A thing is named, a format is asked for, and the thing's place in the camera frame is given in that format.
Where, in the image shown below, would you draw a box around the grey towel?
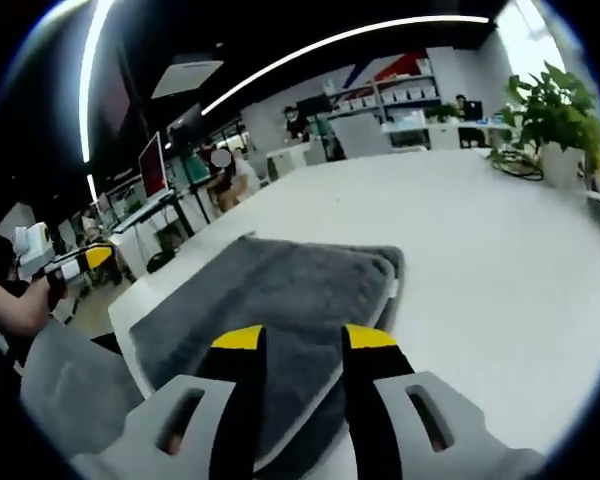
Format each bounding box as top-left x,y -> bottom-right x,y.
129,234 -> 406,466

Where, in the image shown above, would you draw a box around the black object on floor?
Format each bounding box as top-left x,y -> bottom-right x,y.
146,251 -> 177,275

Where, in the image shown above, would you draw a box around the desk with black legs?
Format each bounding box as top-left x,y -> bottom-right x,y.
110,189 -> 214,251

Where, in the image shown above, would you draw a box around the ceiling light strip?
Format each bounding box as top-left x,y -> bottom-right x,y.
199,14 -> 491,116
78,0 -> 117,164

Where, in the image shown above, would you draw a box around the white cabinet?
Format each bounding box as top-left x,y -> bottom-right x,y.
265,144 -> 311,181

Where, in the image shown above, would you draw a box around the black monitor on stand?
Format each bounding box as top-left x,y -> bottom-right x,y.
295,93 -> 334,119

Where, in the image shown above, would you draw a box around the white plant pot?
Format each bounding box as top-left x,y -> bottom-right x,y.
539,142 -> 587,189

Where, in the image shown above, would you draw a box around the white office desk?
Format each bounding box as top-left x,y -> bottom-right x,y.
382,119 -> 516,151

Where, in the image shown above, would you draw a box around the small green plant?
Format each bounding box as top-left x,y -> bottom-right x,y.
424,102 -> 461,124

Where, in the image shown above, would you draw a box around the shelf with white bins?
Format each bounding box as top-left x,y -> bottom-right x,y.
327,57 -> 441,119

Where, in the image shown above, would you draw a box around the green leafy plant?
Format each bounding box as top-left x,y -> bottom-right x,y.
489,62 -> 600,174

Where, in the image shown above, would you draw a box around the coiled black cables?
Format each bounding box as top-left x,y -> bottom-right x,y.
488,148 -> 545,182

